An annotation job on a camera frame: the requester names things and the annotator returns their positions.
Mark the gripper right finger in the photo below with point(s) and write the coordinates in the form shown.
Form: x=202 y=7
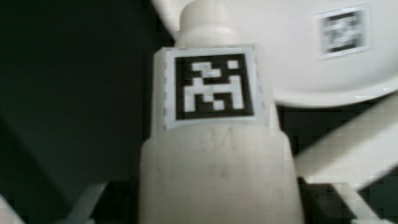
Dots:
x=335 y=205

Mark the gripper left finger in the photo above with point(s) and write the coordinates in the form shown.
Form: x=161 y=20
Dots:
x=108 y=206

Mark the white table leg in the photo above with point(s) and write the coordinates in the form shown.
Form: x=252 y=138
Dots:
x=218 y=174

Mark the white round table top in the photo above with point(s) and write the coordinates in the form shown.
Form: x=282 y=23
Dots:
x=330 y=39

